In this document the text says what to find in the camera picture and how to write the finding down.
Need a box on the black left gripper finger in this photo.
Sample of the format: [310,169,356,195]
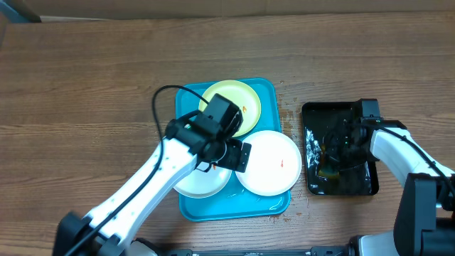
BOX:
[232,158,248,173]
[239,142,252,160]

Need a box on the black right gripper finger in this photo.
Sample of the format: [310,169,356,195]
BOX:
[326,158,367,174]
[321,129,338,156]

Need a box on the green yellow sponge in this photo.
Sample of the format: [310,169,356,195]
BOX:
[317,144,339,178]

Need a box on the pale pink plate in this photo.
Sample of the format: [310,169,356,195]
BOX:
[236,130,302,196]

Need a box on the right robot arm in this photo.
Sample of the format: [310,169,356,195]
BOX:
[321,99,454,255]

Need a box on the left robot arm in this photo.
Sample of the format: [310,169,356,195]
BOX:
[53,94,252,255]

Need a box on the black rectangular tray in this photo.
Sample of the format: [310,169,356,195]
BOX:
[301,99,380,196]

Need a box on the teal plastic tray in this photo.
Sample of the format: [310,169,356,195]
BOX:
[178,78,291,222]

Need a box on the white plate with stain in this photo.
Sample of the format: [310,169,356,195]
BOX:
[173,162,232,198]

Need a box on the yellow-green plate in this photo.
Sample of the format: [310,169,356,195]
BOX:
[203,80,262,137]

